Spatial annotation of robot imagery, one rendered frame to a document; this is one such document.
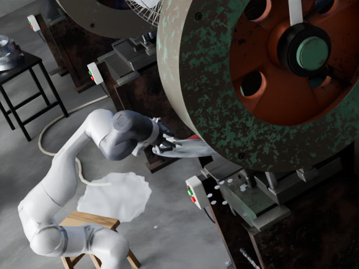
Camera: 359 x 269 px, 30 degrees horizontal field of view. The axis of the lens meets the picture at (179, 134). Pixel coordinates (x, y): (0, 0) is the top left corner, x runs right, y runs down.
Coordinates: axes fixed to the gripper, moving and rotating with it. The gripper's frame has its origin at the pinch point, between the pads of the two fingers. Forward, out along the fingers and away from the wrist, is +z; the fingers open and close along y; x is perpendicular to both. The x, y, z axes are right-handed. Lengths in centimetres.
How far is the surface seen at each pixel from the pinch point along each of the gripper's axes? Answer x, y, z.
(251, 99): -36.1, 5.9, -18.9
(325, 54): -61, 15, -23
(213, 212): 11, -20, 65
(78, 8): 83, 95, 68
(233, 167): -11.6, -6.6, 30.2
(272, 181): -27.2, -13.7, 28.9
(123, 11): 66, 96, 86
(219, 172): -5.9, -7.8, 29.1
